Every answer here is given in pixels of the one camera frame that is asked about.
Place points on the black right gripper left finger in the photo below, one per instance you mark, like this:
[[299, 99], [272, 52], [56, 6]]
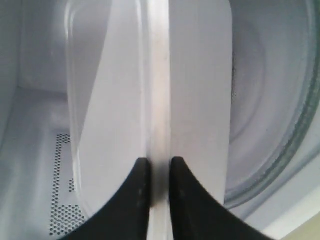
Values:
[[126, 215]]

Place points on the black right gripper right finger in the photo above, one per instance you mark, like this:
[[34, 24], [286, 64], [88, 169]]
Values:
[[196, 215]]

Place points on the white plastic lidded container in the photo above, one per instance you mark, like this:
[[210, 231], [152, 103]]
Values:
[[148, 79]]

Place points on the white Midea microwave body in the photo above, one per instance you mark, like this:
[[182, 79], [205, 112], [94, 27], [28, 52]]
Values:
[[38, 199]]

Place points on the glass turntable plate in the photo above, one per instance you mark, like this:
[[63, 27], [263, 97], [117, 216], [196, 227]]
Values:
[[275, 90]]

